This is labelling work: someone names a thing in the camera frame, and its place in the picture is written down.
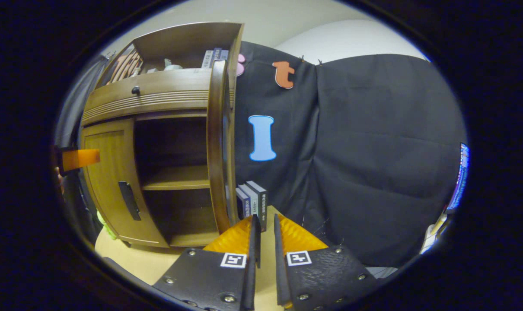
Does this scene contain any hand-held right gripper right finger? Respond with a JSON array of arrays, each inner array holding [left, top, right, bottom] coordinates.
[[274, 214, 379, 311]]

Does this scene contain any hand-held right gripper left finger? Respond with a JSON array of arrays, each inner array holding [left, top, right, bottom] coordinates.
[[153, 214, 262, 311]]

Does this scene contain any wooden cabinet door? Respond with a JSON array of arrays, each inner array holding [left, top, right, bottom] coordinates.
[[80, 119, 169, 249], [206, 60, 238, 236]]

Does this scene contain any wooden double-door shoe cabinet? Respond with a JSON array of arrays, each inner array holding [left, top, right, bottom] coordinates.
[[79, 22, 245, 250]]

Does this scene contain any wooden cabinet drawer black knob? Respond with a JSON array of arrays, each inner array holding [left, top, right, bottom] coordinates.
[[81, 68, 235, 127]]

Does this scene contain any blue spine book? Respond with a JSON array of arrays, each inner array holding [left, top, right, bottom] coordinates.
[[236, 187, 250, 220]]

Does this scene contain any black spine book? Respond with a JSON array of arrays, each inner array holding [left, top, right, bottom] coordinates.
[[246, 181, 268, 232]]

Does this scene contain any grey spine book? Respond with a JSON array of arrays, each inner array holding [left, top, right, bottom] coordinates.
[[239, 184, 260, 216]]

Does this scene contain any green frog plush toy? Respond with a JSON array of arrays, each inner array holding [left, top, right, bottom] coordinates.
[[96, 210, 117, 241]]

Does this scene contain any computer monitor screen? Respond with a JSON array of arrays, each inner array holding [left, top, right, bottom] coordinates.
[[445, 143, 470, 212]]

